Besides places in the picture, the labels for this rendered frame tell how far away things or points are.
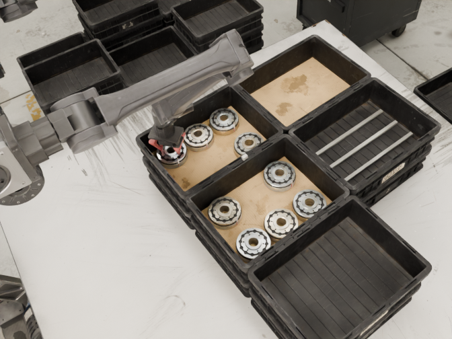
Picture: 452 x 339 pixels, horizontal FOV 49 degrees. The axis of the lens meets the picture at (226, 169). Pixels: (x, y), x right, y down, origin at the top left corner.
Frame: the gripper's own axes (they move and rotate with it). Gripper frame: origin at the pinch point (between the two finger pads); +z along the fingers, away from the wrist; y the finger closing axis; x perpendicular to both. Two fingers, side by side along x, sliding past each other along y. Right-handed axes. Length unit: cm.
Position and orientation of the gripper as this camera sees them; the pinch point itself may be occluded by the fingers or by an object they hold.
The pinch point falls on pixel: (169, 149)
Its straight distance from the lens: 166.8
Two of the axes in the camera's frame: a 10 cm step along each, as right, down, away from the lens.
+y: -9.6, -2.0, 2.1
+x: -2.8, 7.9, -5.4
